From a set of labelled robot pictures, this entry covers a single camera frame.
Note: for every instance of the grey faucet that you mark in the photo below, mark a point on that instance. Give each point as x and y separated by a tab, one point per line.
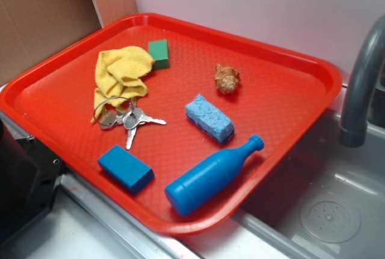
364	99

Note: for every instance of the red plastic tray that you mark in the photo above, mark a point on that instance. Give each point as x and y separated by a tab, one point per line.
281	94

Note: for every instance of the green wooden block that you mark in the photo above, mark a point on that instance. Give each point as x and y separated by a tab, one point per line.
158	50

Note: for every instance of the light blue sponge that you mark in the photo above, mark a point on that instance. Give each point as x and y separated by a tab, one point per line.
210	119

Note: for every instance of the sink drain strainer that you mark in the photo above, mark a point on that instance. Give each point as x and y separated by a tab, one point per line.
330	220

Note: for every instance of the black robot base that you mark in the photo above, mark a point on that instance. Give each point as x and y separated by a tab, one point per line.
30	175

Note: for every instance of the grey toy sink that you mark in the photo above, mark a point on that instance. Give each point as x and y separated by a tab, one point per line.
84	223

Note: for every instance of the brown seashell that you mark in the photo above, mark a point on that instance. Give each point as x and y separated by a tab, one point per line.
227	79

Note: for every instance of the blue wooden block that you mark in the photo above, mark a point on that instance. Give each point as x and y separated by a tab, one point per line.
126	169

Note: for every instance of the silver keys on ring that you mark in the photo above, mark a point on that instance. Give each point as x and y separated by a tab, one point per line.
129	119

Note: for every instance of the yellow cloth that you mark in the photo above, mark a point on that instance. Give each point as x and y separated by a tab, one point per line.
118	76

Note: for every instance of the brown cardboard panel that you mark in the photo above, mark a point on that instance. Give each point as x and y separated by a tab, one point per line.
33	30

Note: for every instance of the blue plastic bottle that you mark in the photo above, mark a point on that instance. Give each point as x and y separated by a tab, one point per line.
195	187

